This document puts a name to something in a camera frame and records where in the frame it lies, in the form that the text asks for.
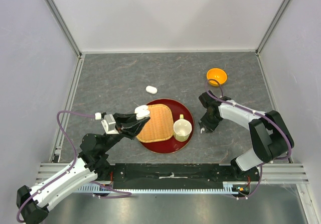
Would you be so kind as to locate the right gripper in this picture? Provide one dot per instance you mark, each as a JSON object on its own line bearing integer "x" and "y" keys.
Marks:
{"x": 210, "y": 127}

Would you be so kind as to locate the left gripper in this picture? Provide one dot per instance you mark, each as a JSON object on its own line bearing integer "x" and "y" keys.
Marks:
{"x": 131, "y": 131}

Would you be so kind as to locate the white square earbud case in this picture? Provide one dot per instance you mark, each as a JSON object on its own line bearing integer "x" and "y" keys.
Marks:
{"x": 142, "y": 112}

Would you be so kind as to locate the white oval charging case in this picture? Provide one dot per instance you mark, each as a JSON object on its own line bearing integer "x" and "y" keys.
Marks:
{"x": 151, "y": 89}

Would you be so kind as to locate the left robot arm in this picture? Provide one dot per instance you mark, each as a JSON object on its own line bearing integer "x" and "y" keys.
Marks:
{"x": 35, "y": 203}

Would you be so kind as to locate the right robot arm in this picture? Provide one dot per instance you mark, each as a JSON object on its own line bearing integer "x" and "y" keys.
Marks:
{"x": 269, "y": 134}

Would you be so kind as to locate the cream mug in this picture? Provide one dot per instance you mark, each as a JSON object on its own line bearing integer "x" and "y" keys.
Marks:
{"x": 182, "y": 129}

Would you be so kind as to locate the woven bamboo basket plate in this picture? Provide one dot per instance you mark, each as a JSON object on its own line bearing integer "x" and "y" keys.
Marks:
{"x": 160, "y": 125}

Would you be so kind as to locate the red round tray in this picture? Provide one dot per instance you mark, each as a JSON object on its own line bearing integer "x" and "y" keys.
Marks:
{"x": 171, "y": 145}

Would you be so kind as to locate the orange bowl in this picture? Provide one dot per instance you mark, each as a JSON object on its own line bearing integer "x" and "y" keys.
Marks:
{"x": 218, "y": 75}

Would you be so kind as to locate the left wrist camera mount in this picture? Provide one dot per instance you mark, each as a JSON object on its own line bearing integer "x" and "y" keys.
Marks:
{"x": 109, "y": 125}

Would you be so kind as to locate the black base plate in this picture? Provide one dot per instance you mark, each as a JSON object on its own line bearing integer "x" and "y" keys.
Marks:
{"x": 175, "y": 176}

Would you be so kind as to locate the grey cable duct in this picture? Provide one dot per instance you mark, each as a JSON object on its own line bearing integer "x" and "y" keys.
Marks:
{"x": 103, "y": 189}

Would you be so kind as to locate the left aluminium frame post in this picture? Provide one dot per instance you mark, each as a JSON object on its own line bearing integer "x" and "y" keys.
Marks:
{"x": 63, "y": 26}

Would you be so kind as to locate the aluminium frame post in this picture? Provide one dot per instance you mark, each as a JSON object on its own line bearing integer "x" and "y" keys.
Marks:
{"x": 276, "y": 19}
{"x": 63, "y": 26}

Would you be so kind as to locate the right aluminium frame post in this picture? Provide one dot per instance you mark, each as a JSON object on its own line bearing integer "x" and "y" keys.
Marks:
{"x": 276, "y": 19}

